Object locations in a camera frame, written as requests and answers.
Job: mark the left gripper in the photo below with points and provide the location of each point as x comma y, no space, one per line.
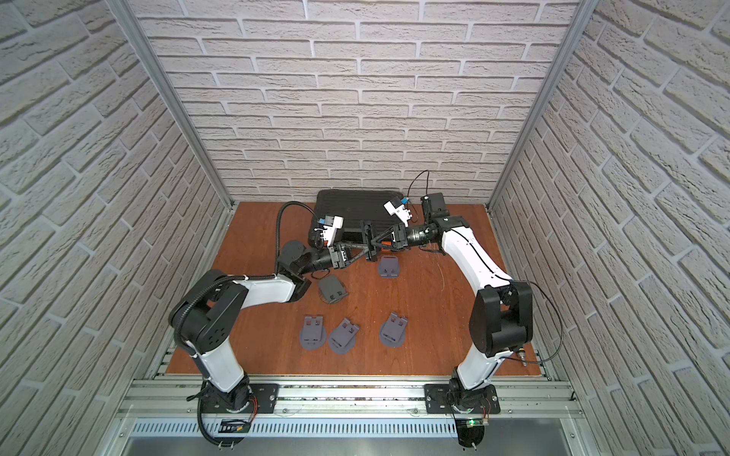
341,256

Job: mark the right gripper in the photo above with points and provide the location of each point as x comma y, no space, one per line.
400,238

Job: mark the black phone stand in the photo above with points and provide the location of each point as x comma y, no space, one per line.
370,248

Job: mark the purple-grey phone stand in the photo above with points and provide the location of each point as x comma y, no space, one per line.
389,267

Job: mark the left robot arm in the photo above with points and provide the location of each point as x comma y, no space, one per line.
204,318

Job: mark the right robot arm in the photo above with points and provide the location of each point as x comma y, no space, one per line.
501,320

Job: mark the dark grey stand wooden base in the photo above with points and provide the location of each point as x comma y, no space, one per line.
332,290

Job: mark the grey phone stand lower right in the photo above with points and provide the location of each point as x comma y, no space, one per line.
392,331

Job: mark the grey phone stand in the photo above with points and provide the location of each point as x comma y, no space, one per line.
342,339
392,331
313,334

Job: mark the grey phone stand lower middle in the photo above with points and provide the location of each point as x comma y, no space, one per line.
342,339

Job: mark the grey phone stand lower left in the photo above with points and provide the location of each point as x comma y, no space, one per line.
313,334

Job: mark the black plastic tool case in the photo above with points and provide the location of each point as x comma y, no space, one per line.
355,207

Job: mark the yellow black screwdriver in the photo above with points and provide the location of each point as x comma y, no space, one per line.
522,356

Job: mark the right corner aluminium profile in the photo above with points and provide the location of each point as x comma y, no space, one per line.
578,23

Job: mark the corner aluminium profile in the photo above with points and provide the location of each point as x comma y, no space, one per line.
578,23
132,28

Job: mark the left corner aluminium profile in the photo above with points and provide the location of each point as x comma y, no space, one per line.
132,28

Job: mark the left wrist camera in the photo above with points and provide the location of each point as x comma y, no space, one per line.
329,226

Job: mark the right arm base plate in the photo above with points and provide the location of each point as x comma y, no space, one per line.
451,398

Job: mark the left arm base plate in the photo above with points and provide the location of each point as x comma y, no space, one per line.
243,399

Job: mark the aluminium front rail frame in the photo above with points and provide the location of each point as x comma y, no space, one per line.
353,415

